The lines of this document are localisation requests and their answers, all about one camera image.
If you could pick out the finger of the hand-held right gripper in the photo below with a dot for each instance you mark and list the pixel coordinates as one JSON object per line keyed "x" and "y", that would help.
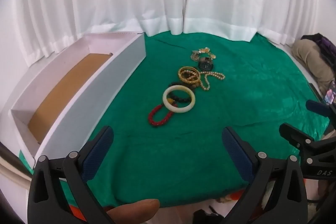
{"x": 319, "y": 108}
{"x": 294, "y": 133}

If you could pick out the white storage box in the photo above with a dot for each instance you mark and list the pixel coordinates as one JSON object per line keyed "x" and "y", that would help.
{"x": 78, "y": 108}

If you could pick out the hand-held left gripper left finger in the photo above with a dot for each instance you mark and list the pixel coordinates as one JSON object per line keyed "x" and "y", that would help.
{"x": 98, "y": 146}

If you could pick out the gold bangles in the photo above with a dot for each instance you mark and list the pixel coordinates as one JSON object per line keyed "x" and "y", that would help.
{"x": 181, "y": 76}

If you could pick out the white bangle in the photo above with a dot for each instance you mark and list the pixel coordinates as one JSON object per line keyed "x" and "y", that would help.
{"x": 165, "y": 100}

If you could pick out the smartphone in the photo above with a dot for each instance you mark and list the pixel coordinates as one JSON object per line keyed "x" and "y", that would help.
{"x": 331, "y": 94}

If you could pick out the dark round watch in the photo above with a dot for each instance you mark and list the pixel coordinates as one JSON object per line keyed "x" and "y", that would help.
{"x": 206, "y": 64}

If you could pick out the green velvet cloth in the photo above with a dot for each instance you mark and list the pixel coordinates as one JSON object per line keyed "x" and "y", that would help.
{"x": 157, "y": 161}

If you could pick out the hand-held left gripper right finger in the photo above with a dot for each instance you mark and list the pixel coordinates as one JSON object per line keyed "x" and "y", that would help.
{"x": 236, "y": 150}

